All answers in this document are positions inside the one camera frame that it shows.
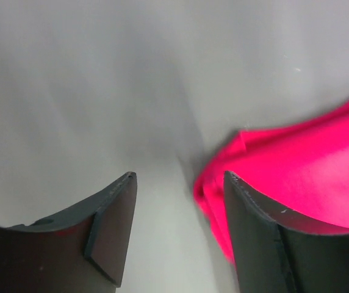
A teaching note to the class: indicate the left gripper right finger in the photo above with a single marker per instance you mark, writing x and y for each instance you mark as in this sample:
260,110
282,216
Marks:
277,249

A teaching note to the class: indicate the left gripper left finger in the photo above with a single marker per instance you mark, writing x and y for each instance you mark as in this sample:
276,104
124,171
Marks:
81,248

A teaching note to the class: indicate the pink t shirt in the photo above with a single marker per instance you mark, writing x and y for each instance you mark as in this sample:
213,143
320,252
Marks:
304,166

